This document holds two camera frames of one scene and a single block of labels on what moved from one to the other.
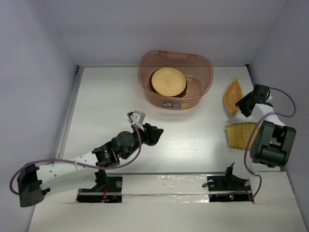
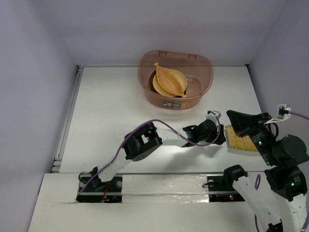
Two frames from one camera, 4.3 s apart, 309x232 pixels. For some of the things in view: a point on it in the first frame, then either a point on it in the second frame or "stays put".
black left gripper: [150, 134] to [220, 139]
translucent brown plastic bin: [198, 71] stays put
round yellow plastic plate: [168, 81] stays put
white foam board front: [171, 203] stays put
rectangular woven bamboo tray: [238, 135] stays put
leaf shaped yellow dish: [233, 94] to [168, 82]
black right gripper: [242, 104] to [242, 122]
